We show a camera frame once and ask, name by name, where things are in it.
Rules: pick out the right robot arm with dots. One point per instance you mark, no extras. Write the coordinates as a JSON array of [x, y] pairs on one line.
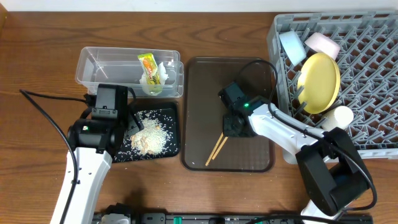
[[332, 170]]

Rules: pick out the black waste tray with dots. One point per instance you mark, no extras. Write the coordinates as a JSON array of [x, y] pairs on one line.
[[167, 114]]

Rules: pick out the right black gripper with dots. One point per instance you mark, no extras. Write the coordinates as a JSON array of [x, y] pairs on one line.
[[232, 128]]

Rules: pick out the light blue bowl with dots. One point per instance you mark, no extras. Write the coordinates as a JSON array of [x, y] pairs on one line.
[[293, 47]]

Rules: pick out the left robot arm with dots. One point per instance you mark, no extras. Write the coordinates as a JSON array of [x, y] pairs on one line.
[[94, 139]]

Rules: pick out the brown plastic tray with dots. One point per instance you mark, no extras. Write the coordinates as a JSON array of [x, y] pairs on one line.
[[204, 111]]

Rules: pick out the grey dishwasher rack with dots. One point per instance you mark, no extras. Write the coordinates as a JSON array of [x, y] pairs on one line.
[[368, 66]]

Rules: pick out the yellow green snack wrapper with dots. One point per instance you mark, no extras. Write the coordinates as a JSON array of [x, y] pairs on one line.
[[148, 64]]

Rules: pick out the white green cup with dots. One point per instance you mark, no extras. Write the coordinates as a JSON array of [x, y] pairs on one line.
[[339, 117]]

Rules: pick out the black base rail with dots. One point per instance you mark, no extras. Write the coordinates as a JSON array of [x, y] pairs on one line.
[[121, 213]]

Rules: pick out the clear plastic bin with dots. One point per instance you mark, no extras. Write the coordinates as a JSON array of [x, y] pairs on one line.
[[121, 66]]

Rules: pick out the yellow plate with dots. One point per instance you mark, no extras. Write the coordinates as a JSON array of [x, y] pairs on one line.
[[320, 79]]

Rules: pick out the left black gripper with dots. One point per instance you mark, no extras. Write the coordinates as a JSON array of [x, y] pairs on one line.
[[134, 125]]

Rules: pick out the wooden chopstick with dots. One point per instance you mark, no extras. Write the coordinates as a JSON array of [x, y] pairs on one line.
[[214, 149], [220, 147]]

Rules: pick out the white napkin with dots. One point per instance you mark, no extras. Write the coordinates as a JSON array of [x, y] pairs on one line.
[[163, 74]]

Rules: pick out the spilled rice pile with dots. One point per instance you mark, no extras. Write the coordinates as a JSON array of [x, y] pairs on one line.
[[152, 139]]

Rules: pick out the white rice bowl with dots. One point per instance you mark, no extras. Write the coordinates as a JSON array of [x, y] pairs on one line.
[[321, 43]]

